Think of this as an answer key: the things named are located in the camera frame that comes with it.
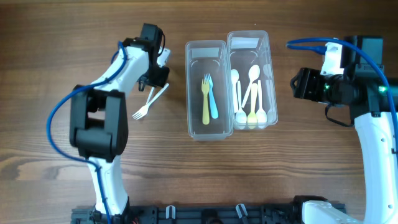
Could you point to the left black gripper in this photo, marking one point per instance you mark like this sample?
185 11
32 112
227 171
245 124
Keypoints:
160 80

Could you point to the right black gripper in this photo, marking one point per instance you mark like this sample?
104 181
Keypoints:
307 79

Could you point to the yellow plastic fork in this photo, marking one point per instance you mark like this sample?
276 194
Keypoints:
205 88

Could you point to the white spoon diagonal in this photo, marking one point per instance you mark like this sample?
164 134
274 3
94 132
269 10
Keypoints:
253 74

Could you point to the thin white plastic spoon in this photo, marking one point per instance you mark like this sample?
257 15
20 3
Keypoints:
261 114

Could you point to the yellow plastic spoon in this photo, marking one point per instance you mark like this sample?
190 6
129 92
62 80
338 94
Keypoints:
252 117

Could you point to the light blue plastic fork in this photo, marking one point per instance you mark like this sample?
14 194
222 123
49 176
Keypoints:
213 106

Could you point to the curved white plastic fork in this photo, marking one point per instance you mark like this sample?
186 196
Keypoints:
150 95

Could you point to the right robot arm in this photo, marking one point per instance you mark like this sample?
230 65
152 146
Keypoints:
353 75

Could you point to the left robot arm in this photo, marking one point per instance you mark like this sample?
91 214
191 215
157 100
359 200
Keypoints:
98 117

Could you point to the right clear plastic container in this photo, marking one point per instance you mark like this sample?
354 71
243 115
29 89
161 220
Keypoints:
247 48

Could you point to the clear plastic container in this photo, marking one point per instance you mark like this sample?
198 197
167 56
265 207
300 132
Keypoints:
247 48
202 57

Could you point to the left clear plastic container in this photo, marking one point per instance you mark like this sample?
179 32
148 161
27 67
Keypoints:
202 57

